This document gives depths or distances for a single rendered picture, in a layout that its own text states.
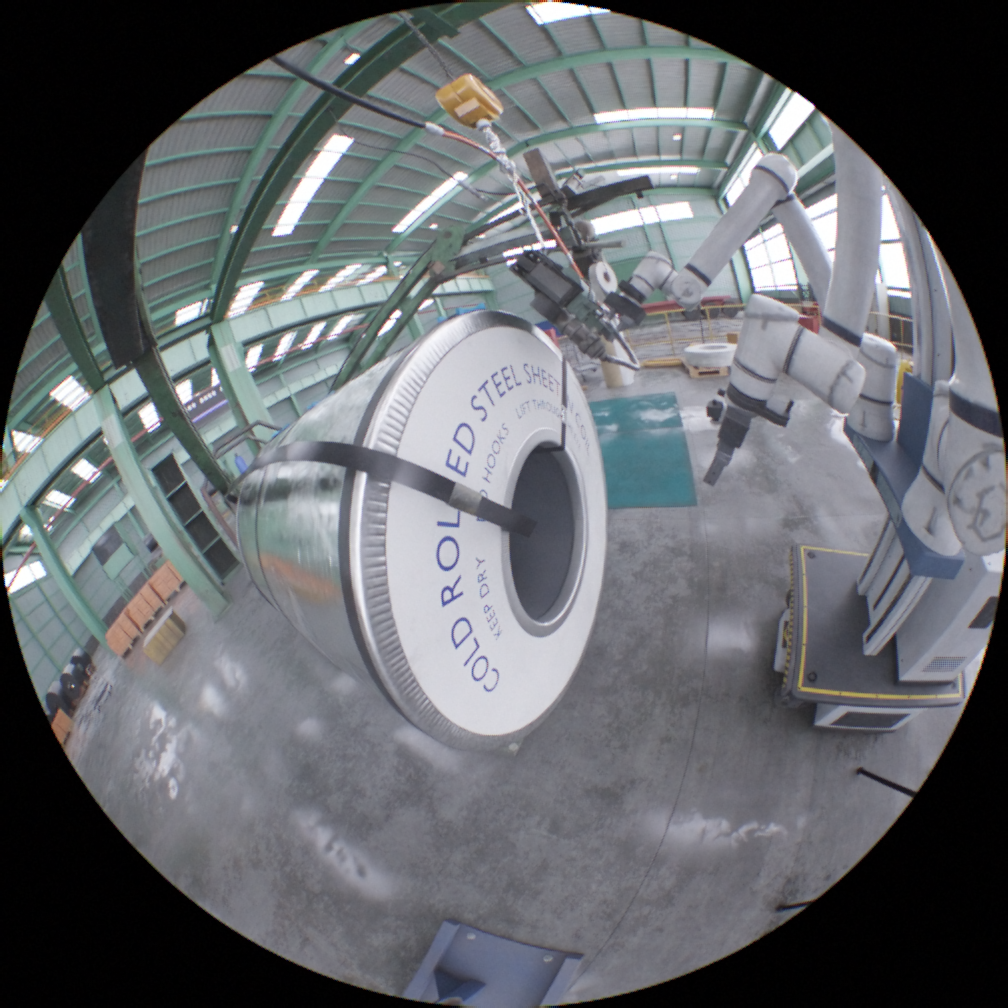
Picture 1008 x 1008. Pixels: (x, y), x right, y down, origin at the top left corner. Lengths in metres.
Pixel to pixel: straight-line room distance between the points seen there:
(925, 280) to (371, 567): 1.34
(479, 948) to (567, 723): 1.09
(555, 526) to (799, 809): 1.50
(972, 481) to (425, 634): 0.79
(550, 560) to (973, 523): 1.15
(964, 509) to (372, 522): 0.78
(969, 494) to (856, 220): 0.40
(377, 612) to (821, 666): 1.21
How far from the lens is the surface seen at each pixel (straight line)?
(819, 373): 0.52
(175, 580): 10.93
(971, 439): 0.54
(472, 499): 0.44
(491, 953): 1.51
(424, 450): 0.45
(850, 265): 0.65
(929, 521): 0.77
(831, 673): 1.21
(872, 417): 1.12
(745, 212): 1.00
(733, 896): 1.42
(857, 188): 0.67
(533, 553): 1.15
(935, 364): 1.13
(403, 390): 0.45
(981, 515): 0.55
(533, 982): 1.54
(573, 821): 1.30
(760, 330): 0.53
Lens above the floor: 1.28
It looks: 29 degrees down
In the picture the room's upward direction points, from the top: 22 degrees counter-clockwise
